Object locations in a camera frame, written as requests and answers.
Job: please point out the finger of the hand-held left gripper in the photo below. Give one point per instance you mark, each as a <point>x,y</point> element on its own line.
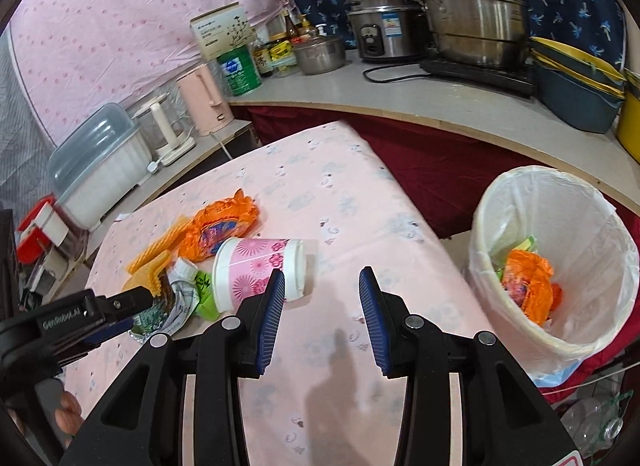
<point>112,331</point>
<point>125,303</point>

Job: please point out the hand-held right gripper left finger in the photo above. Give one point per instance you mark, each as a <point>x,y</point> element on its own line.
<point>267,326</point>

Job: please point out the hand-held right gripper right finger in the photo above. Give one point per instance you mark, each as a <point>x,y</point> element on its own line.
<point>372,326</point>

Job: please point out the yellow ridged packaging piece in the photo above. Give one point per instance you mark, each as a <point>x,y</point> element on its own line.
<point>150,273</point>
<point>160,243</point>

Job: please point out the pink floral paper cup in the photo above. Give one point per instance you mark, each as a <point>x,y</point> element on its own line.
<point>250,266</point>

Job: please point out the green cardboard box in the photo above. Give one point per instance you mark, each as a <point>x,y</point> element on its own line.
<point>207,303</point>

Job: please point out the crushed green plastic bottle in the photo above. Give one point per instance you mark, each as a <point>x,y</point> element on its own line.
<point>182,271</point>

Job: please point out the orange snack wrapper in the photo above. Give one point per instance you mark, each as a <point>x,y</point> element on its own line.
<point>530,266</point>
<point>235,211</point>

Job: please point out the orange plastic bag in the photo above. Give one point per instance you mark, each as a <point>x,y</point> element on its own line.
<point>542,308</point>

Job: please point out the yellow green food bag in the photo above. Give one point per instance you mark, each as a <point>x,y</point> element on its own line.
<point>525,245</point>

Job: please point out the pink trash bin white liner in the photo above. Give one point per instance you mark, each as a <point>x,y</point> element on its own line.
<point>590,256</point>

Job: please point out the person's left hand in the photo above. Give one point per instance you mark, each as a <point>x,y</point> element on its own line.
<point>70,416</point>

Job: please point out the red white plastic box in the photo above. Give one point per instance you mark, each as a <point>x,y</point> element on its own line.
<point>42,226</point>

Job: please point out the white container clear lid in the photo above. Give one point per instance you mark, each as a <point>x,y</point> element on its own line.
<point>105,180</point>

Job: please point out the white power plug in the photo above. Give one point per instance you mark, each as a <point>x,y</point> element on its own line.
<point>153,165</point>

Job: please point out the dark red cloth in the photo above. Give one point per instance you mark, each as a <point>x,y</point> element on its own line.
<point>425,170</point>

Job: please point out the white glass kettle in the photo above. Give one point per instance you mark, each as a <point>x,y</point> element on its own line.
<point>165,125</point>

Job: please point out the light blue plastic bag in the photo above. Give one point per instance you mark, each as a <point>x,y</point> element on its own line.
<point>560,373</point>

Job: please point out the grey quilted cloth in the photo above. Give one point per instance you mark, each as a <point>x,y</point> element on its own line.
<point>20,120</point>

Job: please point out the pink electric kettle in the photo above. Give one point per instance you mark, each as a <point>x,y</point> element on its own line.
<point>205,105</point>

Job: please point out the clear plastic bottle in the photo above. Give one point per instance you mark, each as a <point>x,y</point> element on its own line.
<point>595,426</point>

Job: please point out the green tin can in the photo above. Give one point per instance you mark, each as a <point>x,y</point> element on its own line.
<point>240,73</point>

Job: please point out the dark sauce bottle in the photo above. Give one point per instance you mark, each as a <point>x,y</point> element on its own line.
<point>262,60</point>

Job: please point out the black induction cooktop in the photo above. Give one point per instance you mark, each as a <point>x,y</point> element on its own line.
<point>475,75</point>

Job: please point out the small steel lidded pot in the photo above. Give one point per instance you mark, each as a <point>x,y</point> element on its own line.
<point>320,58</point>

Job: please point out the yellow label jar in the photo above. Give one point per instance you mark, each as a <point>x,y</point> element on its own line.
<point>281,50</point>

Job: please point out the pink dotted curtain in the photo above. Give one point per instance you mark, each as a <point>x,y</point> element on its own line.
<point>125,20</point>

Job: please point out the beige carton box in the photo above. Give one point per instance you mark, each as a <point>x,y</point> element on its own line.
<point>220,30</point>

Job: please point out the steel rice cooker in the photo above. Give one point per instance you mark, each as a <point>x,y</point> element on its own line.
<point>385,30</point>

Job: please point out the blue yellow plastic basin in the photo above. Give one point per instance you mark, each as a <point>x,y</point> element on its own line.
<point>565,100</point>
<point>570,53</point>

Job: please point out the white pump bottle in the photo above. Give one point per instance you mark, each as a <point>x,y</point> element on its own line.
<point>320,31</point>

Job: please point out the large steel steamer pot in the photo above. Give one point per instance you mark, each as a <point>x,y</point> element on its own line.
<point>475,20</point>

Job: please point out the yellow electric cooking pot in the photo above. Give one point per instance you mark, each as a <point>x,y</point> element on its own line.
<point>630,125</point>

